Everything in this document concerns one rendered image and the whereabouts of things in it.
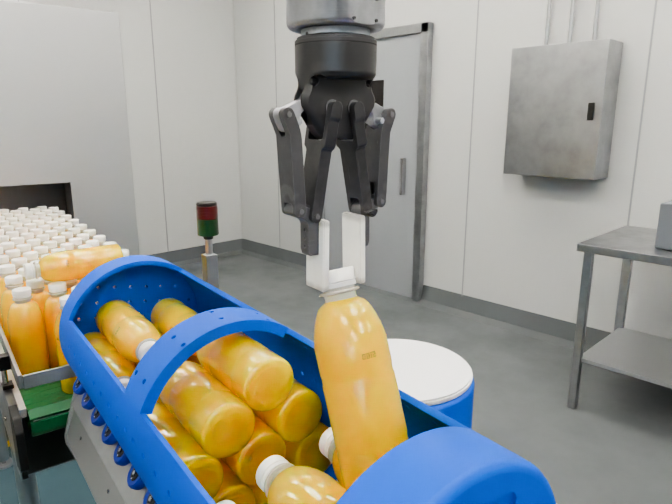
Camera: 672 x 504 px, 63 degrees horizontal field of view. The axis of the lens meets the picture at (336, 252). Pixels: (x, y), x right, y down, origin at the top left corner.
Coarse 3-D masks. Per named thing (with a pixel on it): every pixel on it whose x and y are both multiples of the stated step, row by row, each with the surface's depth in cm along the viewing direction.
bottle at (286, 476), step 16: (288, 464) 58; (272, 480) 56; (288, 480) 53; (304, 480) 52; (320, 480) 52; (272, 496) 53; (288, 496) 51; (304, 496) 51; (320, 496) 50; (336, 496) 50
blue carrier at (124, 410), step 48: (96, 288) 106; (144, 288) 112; (192, 288) 118; (192, 336) 71; (288, 336) 83; (96, 384) 82; (144, 384) 69; (144, 432) 66; (432, 432) 48; (144, 480) 67; (192, 480) 55; (336, 480) 77; (384, 480) 42; (432, 480) 41; (480, 480) 42; (528, 480) 47
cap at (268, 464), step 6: (270, 456) 59; (276, 456) 59; (264, 462) 58; (270, 462) 58; (276, 462) 58; (282, 462) 58; (288, 462) 59; (258, 468) 58; (264, 468) 58; (270, 468) 57; (258, 474) 58; (264, 474) 57; (258, 480) 58; (264, 480) 57
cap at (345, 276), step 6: (330, 270) 54; (336, 270) 53; (342, 270) 54; (348, 270) 54; (330, 276) 53; (336, 276) 53; (342, 276) 53; (348, 276) 54; (354, 276) 55; (330, 282) 53; (336, 282) 53; (342, 282) 53; (348, 282) 54; (354, 282) 54; (330, 288) 54
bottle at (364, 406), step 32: (352, 288) 54; (320, 320) 53; (352, 320) 52; (320, 352) 53; (352, 352) 51; (384, 352) 53; (352, 384) 51; (384, 384) 52; (352, 416) 51; (384, 416) 51; (352, 448) 51; (384, 448) 51; (352, 480) 52
